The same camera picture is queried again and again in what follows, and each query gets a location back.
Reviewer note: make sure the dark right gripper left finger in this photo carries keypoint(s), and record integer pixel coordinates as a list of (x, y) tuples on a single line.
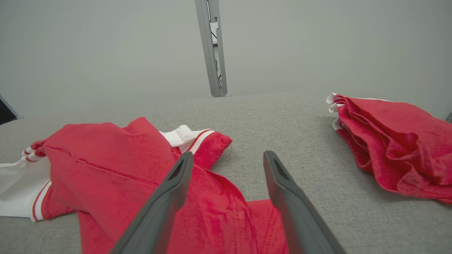
[(159, 215)]

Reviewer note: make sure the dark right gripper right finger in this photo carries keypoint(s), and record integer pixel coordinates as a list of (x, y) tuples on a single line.
[(296, 218)]

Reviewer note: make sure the red shirt with white stripes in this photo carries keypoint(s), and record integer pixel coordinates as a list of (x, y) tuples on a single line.
[(116, 176)]

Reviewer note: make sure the red shorts with white trim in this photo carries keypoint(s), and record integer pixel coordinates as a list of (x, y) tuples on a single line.
[(399, 141)]

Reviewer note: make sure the grey metal partition post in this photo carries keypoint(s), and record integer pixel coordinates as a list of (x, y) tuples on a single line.
[(208, 53)]

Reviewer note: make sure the grey wall base rail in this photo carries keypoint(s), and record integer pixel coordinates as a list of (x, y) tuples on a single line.
[(6, 111), (449, 118)]

